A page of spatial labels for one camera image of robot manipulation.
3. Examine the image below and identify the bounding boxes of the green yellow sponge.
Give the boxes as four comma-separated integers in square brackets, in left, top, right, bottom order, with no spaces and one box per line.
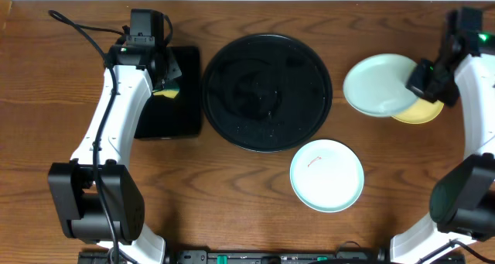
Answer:
[153,81,180,99]

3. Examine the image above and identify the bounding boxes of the yellow plate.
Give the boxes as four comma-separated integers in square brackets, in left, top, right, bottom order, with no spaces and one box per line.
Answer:
[392,98,444,125]

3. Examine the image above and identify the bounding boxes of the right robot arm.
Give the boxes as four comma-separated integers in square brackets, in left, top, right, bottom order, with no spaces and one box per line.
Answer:
[377,7,494,263]

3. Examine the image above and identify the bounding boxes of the round black tray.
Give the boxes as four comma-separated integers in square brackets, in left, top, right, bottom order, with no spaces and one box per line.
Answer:
[201,33,333,153]

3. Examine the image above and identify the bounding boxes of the light green plate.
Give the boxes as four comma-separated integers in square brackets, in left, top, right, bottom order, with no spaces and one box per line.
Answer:
[343,53,418,118]
[289,139,364,213]

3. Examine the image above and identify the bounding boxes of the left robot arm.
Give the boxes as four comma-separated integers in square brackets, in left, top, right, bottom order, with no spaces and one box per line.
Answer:
[48,9,172,263]

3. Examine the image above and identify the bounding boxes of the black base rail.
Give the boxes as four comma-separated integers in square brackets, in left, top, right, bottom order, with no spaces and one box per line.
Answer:
[77,249,467,264]

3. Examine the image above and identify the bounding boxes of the black rectangular tray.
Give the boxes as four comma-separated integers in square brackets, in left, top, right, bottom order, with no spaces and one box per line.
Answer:
[135,46,202,139]

